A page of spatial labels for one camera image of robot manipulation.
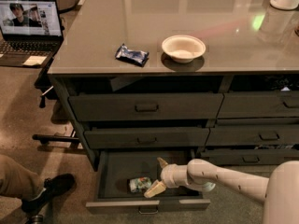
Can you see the top right grey drawer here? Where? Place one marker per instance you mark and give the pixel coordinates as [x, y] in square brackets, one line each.
[259, 104]

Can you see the open bottom left drawer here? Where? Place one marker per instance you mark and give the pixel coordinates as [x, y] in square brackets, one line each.
[117, 168]

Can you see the blue snack packet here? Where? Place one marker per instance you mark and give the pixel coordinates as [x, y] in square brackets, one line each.
[135, 57]

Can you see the black chair base leg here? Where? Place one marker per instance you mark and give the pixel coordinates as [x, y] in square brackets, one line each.
[44, 139]

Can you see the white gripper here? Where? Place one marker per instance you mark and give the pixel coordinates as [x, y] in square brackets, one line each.
[167, 174]

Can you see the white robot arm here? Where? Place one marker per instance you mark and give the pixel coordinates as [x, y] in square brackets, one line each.
[278, 194]

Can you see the white sticky note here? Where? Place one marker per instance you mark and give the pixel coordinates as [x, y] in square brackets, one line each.
[34, 60]

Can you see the white paper bowl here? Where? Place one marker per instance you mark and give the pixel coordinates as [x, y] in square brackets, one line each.
[183, 48]

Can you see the bottom right grey drawer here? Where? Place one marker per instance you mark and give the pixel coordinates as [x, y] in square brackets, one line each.
[223, 157]

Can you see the top left grey drawer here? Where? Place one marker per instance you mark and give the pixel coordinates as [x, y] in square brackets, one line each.
[145, 106]

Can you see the tan trouser leg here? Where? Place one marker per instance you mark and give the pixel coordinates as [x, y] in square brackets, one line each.
[17, 181]

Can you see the middle left grey drawer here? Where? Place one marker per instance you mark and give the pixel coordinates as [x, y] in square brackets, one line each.
[146, 137]

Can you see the black open laptop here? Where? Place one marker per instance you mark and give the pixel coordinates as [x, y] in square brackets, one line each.
[29, 28]

